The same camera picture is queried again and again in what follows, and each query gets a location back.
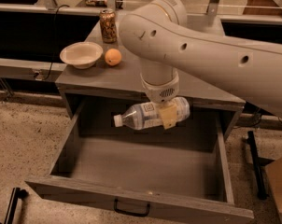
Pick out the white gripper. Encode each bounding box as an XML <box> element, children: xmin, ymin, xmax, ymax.
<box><xmin>141</xmin><ymin>70</ymin><xmax>179</xmax><ymax>130</ymax></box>

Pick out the clear plastic water bottle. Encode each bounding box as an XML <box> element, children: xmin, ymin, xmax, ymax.
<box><xmin>114</xmin><ymin>97</ymin><xmax>190</xmax><ymax>130</ymax></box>

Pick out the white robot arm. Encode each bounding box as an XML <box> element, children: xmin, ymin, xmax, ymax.
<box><xmin>119</xmin><ymin>0</ymin><xmax>282</xmax><ymax>118</ymax></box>

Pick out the open grey top drawer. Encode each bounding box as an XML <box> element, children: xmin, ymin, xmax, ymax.
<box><xmin>26</xmin><ymin>97</ymin><xmax>254</xmax><ymax>224</ymax></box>

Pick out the grey cabinet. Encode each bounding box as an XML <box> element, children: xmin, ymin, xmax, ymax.
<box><xmin>55</xmin><ymin>10</ymin><xmax>247</xmax><ymax>142</ymax></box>

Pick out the orange fruit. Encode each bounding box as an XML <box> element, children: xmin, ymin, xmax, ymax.
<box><xmin>105</xmin><ymin>49</ymin><xmax>122</xmax><ymax>66</ymax></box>

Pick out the white paper bowl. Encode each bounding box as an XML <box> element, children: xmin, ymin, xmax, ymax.
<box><xmin>60</xmin><ymin>42</ymin><xmax>103</xmax><ymax>69</ymax></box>

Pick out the patterned soda can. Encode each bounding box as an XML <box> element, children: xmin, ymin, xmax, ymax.
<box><xmin>99</xmin><ymin>8</ymin><xmax>117</xmax><ymax>43</ymax></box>

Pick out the black metal stand leg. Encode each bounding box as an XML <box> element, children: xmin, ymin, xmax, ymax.
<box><xmin>247</xmin><ymin>131</ymin><xmax>268</xmax><ymax>200</ymax></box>

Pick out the cardboard box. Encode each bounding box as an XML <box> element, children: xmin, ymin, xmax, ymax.
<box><xmin>265</xmin><ymin>158</ymin><xmax>282</xmax><ymax>224</ymax></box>

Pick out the black stand foot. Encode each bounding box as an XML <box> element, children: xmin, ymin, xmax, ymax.
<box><xmin>4</xmin><ymin>187</ymin><xmax>28</xmax><ymax>224</ymax></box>

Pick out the grey metal railing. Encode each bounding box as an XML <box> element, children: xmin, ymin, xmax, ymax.
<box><xmin>0</xmin><ymin>58</ymin><xmax>66</xmax><ymax>82</ymax></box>

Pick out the black drawer handle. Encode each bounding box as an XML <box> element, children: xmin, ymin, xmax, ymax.
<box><xmin>113</xmin><ymin>199</ymin><xmax>151</xmax><ymax>217</ymax></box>

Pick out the black power cable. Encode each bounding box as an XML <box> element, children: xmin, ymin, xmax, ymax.
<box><xmin>41</xmin><ymin>4</ymin><xmax>72</xmax><ymax>82</ymax></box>

